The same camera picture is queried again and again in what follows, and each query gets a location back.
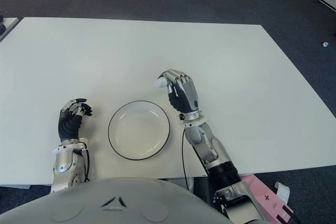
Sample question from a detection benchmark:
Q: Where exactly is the pink cardboard box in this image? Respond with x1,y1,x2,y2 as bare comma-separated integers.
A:
240,173,294,222

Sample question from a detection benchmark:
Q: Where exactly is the white paper strip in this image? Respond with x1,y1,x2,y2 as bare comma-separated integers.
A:
274,181,290,205

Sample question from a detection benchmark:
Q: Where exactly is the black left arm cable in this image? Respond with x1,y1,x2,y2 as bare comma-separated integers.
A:
80,147,91,183

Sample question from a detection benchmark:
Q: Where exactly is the green white toothpaste tube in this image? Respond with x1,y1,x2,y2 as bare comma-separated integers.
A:
154,77,169,89

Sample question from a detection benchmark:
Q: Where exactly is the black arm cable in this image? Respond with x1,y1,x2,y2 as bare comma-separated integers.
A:
181,126,191,191
80,147,91,183

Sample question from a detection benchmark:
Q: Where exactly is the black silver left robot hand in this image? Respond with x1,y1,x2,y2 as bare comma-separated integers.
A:
57,98,93,144

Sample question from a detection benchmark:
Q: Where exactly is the grey robot torso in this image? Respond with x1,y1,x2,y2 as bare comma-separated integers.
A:
0,176,234,224

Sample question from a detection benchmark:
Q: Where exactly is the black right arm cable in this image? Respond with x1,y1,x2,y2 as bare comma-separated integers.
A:
181,126,191,191

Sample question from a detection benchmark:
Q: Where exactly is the white side table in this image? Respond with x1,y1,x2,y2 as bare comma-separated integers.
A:
0,17,19,42

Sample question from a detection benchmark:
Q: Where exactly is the white plate with black rim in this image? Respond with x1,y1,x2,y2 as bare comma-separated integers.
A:
108,100,172,161

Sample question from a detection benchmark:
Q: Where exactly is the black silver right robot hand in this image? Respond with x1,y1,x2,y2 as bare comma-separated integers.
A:
156,69,202,115

